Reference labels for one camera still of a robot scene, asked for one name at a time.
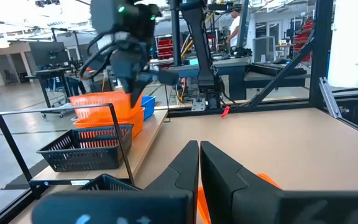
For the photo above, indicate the black metal shelf end frame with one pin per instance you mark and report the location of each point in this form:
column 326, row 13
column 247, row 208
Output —
column 120, row 137

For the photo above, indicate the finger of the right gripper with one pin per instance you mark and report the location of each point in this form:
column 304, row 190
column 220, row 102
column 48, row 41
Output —
column 166, row 77
column 136, row 95

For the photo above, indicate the red storage bin rack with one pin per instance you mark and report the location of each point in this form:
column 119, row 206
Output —
column 304, row 37
column 165, row 46

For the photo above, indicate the black rolling desk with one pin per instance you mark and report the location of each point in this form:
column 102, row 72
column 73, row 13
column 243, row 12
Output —
column 53, row 72

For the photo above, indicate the white round pillar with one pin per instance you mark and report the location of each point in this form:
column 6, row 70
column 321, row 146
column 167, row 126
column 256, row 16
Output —
column 353, row 40

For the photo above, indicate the orange plastic basket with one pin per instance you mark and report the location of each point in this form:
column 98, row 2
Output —
column 135, row 123
column 104, row 101
column 203, row 205

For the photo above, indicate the black plastic basket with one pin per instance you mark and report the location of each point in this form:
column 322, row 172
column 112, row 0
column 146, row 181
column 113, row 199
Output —
column 82, row 155
column 104, row 183

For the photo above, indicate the silver aluminium bracket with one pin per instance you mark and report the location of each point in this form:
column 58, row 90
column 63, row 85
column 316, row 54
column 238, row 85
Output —
column 329, row 96

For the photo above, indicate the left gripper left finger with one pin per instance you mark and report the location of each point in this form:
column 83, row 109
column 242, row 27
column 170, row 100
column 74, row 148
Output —
column 166, row 202

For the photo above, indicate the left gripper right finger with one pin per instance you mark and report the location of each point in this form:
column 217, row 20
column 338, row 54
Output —
column 244, row 202

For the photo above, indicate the grey metal base bracket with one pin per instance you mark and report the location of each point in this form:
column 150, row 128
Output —
column 198, row 105

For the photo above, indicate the black computer monitor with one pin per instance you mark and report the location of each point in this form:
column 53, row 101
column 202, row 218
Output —
column 48, row 53

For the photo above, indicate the blue plastic basket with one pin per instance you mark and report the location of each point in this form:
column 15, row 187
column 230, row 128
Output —
column 149, row 105

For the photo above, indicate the black metal rig frame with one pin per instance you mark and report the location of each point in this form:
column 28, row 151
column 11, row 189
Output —
column 321, row 46

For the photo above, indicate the person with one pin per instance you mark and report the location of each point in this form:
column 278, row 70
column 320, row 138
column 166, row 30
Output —
column 235, row 28

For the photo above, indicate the dark workbench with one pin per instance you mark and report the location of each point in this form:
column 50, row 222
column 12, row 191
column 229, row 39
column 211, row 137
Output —
column 238, row 74

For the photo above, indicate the grey monitor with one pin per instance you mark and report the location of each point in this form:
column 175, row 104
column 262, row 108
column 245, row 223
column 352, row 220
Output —
column 263, row 48

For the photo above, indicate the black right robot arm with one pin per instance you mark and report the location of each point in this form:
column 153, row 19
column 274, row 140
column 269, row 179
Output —
column 202, row 46

